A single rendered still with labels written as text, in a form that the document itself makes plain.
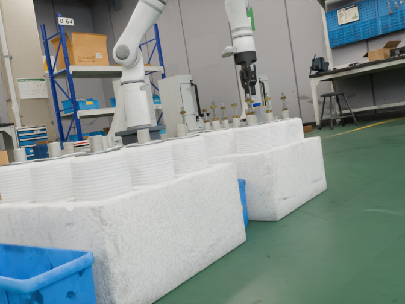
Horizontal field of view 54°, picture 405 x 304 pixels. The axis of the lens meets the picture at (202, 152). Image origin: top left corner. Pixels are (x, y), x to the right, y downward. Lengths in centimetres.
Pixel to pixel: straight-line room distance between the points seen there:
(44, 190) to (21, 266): 13
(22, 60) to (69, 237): 698
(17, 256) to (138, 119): 88
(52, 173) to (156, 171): 18
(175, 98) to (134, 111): 237
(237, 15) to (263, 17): 582
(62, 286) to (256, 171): 63
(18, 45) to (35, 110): 111
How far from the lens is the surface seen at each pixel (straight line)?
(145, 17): 153
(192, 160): 82
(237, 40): 139
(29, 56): 765
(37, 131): 658
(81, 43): 645
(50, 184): 74
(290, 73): 685
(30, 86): 751
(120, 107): 352
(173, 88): 387
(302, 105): 675
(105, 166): 65
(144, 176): 73
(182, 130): 85
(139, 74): 154
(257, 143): 107
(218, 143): 113
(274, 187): 104
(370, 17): 620
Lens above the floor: 27
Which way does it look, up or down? 3 degrees down
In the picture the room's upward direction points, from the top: 9 degrees counter-clockwise
